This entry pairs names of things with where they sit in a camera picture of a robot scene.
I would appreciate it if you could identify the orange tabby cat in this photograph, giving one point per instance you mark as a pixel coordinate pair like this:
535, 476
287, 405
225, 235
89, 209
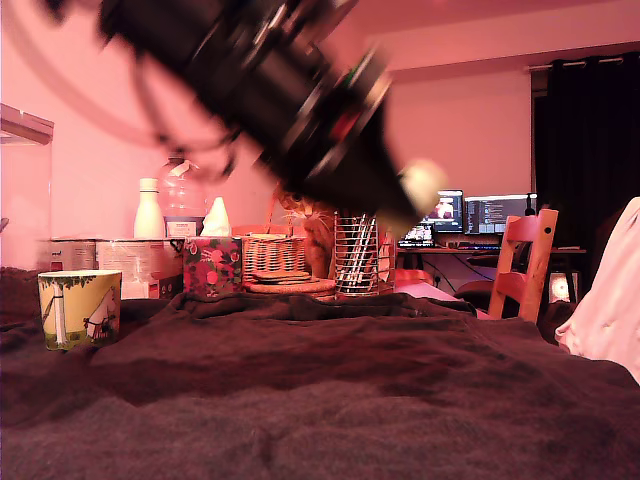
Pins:
312, 235

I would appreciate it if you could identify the small laptop screen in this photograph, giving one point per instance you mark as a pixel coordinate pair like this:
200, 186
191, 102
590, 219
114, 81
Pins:
417, 237

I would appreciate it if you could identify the monitor showing video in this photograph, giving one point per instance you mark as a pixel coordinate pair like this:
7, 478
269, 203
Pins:
450, 210

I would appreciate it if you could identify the stack of cork coasters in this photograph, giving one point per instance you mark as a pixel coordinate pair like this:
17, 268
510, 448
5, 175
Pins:
292, 288

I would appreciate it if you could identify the monitor showing code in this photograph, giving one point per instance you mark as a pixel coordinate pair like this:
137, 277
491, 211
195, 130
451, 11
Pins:
497, 215

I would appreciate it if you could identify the white tissue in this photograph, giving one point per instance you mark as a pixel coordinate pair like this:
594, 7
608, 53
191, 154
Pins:
217, 220

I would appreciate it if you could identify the floral tissue box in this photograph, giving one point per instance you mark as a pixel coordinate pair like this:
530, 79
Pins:
212, 267

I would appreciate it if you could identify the large clear water bottle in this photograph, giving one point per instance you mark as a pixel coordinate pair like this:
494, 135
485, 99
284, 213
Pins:
182, 205

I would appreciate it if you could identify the wooden chair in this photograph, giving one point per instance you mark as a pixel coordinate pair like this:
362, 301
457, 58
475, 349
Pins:
522, 282

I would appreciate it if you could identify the wooden desk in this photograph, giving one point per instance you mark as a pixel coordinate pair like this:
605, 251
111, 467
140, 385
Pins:
567, 250

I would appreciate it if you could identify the white insulated bottle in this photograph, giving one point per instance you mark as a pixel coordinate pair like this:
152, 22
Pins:
149, 215

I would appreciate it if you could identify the computer case with glowing fan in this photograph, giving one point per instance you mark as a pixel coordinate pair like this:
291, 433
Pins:
562, 287

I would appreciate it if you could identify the black curtain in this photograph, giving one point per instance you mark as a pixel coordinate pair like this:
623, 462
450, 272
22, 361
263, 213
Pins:
592, 150

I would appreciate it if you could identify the dark fleece table cloth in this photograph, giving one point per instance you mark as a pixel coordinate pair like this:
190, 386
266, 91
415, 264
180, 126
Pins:
320, 400

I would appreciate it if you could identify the curtain rod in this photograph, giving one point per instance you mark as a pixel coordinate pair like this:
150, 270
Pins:
577, 62

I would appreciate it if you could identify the large printed cardboard box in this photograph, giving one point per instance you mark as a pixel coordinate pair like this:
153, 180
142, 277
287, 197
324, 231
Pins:
137, 265

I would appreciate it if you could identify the pale pink hanging garment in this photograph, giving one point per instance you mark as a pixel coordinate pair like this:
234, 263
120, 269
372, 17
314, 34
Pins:
612, 300

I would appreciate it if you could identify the small printed cardboard box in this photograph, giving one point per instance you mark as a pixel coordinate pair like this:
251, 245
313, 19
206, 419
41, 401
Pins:
67, 255

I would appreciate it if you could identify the yellow illustrated cartoon mug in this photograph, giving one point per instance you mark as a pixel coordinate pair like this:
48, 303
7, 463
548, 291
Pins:
80, 310

